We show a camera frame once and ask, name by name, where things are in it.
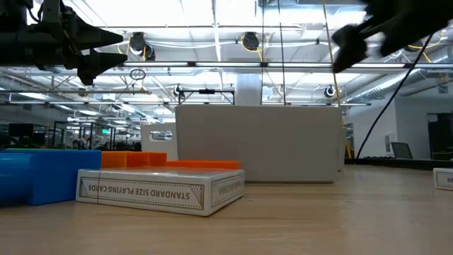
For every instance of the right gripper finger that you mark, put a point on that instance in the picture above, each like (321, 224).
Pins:
(350, 46)

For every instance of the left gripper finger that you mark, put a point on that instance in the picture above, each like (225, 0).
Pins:
(95, 62)
(92, 37)

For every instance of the orange toy block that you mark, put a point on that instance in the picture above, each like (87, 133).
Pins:
(131, 160)

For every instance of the white plastic bin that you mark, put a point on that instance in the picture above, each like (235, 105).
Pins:
(155, 148)

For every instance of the large blue toy block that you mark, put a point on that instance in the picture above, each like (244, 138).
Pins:
(53, 177)

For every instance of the white playing card box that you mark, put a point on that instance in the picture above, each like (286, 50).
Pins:
(148, 191)

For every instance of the red-orange brick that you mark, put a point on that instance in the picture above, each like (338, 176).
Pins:
(205, 164)

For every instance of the green exit sign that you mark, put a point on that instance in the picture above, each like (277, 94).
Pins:
(105, 131)

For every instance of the white column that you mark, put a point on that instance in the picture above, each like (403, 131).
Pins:
(247, 90)

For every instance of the grey office chair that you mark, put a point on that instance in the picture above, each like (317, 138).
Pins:
(401, 150)

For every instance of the grey plastic bin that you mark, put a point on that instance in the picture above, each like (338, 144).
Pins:
(258, 141)

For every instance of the black overhead rig frame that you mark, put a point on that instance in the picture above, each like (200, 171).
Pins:
(207, 91)

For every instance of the long ceiling light rail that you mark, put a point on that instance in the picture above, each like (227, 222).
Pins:
(226, 64)

